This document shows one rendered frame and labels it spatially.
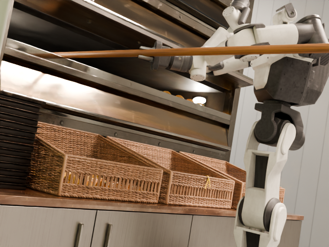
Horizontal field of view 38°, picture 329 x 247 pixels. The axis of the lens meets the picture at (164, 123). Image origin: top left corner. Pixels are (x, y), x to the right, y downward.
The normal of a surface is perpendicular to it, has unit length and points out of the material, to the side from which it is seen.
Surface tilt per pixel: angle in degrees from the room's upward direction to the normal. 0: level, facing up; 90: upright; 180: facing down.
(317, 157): 90
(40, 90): 70
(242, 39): 89
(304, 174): 90
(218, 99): 90
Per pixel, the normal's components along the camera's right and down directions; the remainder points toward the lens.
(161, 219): 0.75, 0.07
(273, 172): 0.68, 0.48
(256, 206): -0.63, -0.24
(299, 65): 0.21, 0.14
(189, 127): 0.76, -0.27
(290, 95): 0.11, 0.50
